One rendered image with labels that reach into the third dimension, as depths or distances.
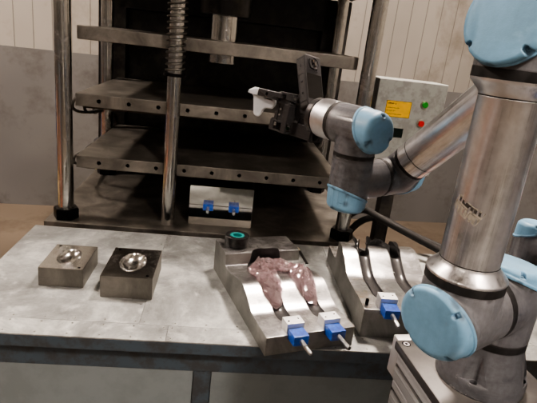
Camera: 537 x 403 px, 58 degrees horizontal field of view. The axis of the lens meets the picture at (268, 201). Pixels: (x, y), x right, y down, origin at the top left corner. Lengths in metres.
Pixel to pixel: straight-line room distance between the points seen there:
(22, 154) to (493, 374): 4.10
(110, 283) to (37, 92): 3.06
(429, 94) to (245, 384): 1.39
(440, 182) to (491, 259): 4.38
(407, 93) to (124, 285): 1.37
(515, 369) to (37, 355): 1.15
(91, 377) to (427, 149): 1.08
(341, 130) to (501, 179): 0.30
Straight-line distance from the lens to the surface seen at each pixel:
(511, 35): 0.66
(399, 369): 1.13
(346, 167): 0.87
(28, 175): 4.58
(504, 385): 0.94
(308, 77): 0.99
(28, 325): 1.44
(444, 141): 0.90
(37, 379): 1.55
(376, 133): 0.85
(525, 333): 0.91
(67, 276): 1.58
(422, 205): 5.10
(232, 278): 1.51
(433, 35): 4.80
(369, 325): 1.44
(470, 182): 0.71
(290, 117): 0.99
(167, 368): 1.45
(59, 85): 2.02
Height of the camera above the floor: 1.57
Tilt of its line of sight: 18 degrees down
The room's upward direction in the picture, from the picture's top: 7 degrees clockwise
